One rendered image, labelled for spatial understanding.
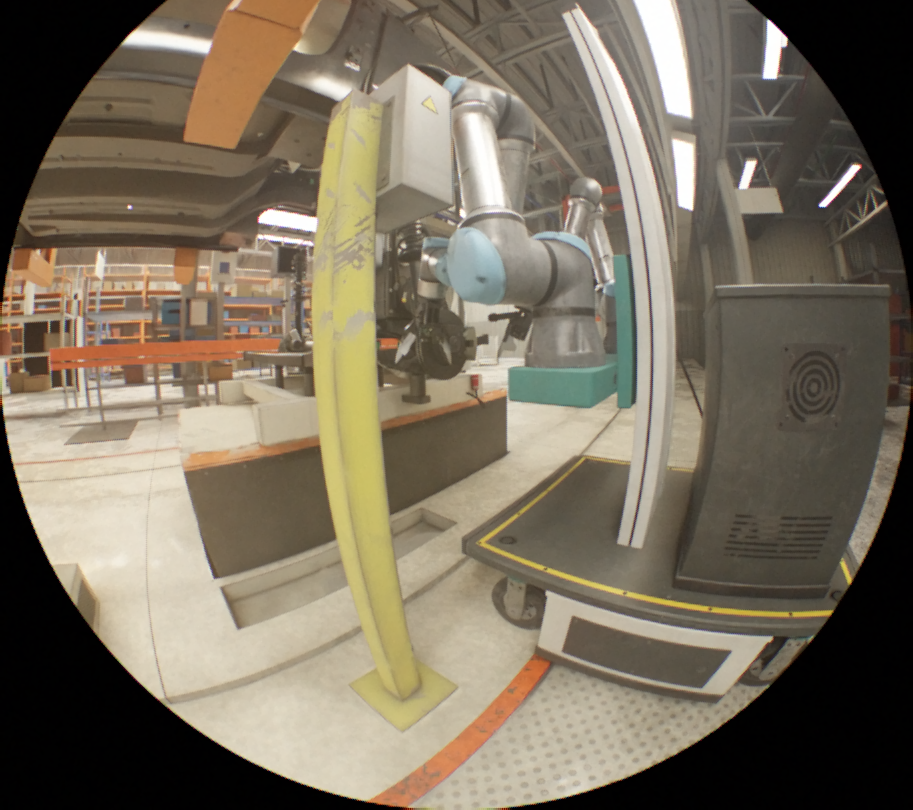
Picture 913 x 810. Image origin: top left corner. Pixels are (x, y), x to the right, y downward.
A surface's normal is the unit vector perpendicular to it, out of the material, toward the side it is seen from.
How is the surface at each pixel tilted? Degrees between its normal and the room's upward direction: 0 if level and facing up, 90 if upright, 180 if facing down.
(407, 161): 90
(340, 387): 90
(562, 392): 90
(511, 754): 0
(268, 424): 90
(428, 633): 0
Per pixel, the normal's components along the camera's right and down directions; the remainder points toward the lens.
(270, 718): -0.03, -1.00
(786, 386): -0.68, 0.04
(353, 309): 0.77, 0.00
